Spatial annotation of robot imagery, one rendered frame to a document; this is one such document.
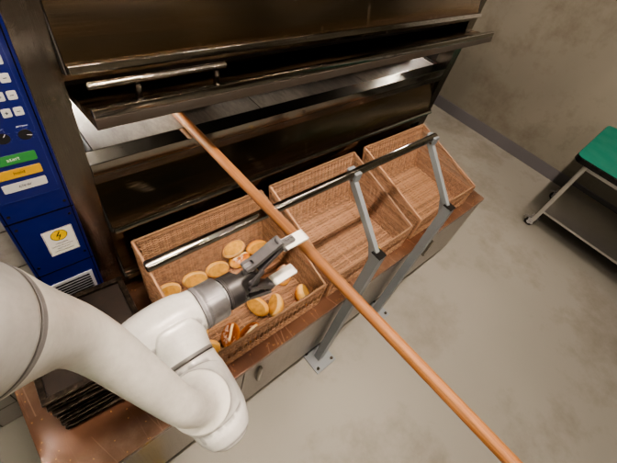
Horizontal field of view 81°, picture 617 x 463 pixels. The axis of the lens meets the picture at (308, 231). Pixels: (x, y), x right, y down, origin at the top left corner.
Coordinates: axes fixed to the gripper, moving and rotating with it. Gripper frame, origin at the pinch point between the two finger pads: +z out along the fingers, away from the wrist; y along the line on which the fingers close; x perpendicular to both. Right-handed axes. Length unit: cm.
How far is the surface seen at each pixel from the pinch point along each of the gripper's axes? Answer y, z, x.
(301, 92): 5, 58, -64
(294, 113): 6, 46, -55
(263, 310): 59, 9, -13
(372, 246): 26, 43, 0
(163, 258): 5.5, -24.1, -18.3
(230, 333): 58, -6, -12
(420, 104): 24, 144, -54
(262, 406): 123, 4, 5
